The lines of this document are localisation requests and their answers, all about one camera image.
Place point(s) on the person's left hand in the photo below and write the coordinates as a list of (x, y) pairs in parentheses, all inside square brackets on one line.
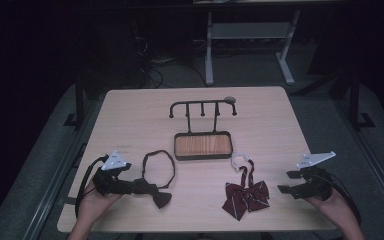
[(93, 208)]

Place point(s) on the person's right hand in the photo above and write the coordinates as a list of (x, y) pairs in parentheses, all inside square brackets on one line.
[(335, 208)]

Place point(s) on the grey round disc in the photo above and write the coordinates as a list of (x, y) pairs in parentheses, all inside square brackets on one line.
[(230, 99)]

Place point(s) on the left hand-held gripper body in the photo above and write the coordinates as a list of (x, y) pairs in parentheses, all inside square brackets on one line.
[(113, 181)]

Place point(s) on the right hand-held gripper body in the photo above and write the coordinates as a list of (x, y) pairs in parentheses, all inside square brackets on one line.
[(316, 185)]

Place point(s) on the black hook rack wooden tray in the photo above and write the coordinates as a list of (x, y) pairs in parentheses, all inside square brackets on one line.
[(203, 145)]

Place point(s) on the white metal desk frame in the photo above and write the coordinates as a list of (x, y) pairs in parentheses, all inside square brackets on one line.
[(250, 30)]

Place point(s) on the dark red striped bow tie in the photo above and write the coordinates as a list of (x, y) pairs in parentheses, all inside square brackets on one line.
[(246, 197)]

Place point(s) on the black bow tie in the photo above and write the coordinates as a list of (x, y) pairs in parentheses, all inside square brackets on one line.
[(160, 200)]

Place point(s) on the black metal stand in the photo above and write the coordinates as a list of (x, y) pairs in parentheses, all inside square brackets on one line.
[(79, 103), (355, 100)]

